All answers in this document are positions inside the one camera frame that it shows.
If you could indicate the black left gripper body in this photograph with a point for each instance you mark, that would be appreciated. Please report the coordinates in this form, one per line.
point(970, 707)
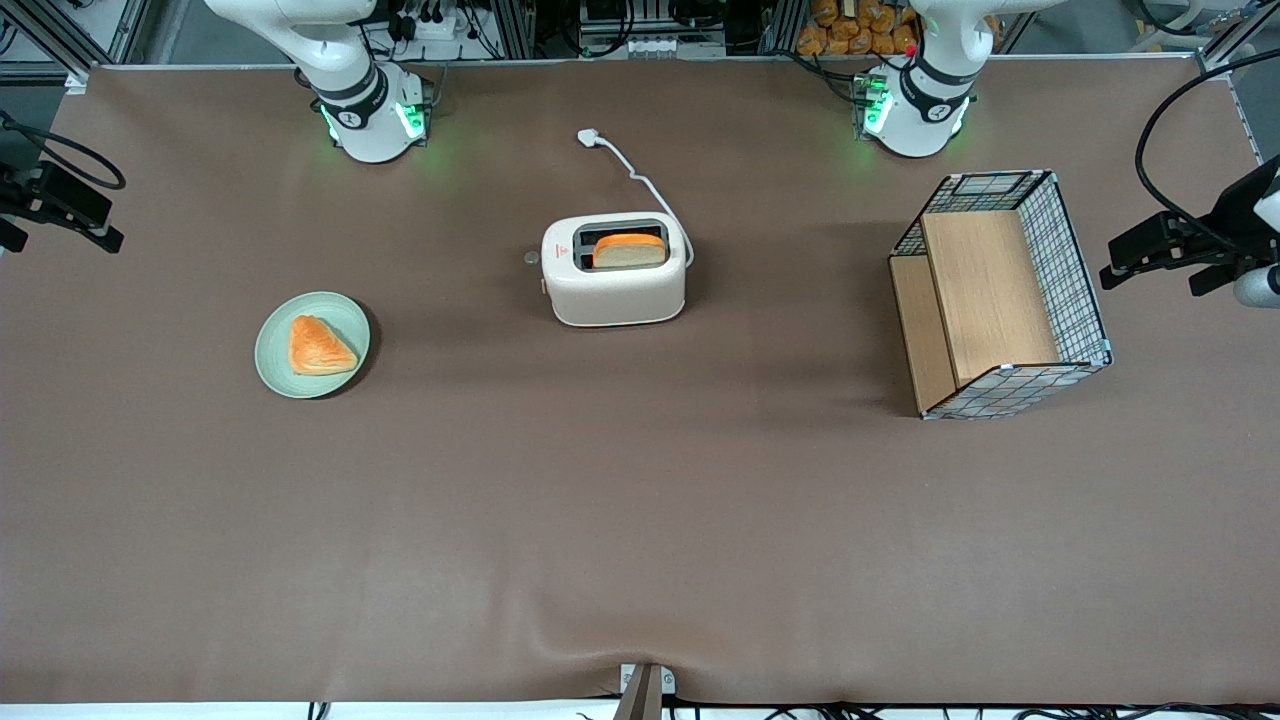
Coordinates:
point(1222, 218)

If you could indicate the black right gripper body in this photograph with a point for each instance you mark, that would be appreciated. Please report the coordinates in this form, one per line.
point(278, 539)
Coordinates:
point(14, 192)

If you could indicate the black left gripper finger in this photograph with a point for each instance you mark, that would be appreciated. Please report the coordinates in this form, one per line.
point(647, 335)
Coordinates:
point(1115, 279)
point(1142, 245)

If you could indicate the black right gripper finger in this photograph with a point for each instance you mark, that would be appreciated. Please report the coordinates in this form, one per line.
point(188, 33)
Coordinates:
point(100, 238)
point(75, 195)

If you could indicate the white two-slot toaster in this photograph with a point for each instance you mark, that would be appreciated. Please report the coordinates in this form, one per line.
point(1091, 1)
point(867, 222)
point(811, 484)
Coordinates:
point(615, 295)

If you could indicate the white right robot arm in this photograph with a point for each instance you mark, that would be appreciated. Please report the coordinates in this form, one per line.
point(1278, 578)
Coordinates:
point(350, 60)

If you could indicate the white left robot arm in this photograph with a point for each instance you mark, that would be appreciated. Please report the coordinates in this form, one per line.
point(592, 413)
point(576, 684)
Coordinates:
point(925, 110)

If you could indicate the pale green round plate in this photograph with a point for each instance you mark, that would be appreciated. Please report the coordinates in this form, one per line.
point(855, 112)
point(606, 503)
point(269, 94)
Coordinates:
point(275, 365)

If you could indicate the triangular orange pastry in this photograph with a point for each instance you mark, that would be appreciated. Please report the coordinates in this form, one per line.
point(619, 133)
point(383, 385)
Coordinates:
point(320, 348)

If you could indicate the green-lit connector board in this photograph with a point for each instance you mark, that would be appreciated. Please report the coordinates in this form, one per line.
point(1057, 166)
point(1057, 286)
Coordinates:
point(418, 118)
point(868, 105)

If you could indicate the bag of orange bread rolls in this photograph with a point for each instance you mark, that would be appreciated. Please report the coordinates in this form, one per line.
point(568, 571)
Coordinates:
point(850, 28)

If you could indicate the white power strip with plugs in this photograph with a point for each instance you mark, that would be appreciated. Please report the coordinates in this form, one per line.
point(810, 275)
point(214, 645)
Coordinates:
point(425, 25)

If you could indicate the bread slice with orange crust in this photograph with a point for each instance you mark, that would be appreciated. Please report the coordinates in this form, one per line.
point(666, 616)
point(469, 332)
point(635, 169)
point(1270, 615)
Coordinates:
point(630, 252)

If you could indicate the long white socket strip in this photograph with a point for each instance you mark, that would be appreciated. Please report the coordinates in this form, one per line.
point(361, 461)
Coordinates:
point(650, 48)

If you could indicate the large table cover mat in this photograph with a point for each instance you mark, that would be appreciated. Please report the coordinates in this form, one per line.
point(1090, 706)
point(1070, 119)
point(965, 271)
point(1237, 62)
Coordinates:
point(640, 500)

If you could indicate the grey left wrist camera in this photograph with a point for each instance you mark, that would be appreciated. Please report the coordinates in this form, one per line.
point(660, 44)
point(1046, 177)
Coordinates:
point(1260, 286)

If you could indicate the aluminium frame strut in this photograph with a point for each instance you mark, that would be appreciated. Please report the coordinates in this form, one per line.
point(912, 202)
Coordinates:
point(1235, 40)
point(782, 25)
point(60, 40)
point(515, 28)

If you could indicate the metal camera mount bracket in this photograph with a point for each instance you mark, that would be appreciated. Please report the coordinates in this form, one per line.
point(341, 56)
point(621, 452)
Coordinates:
point(645, 690)

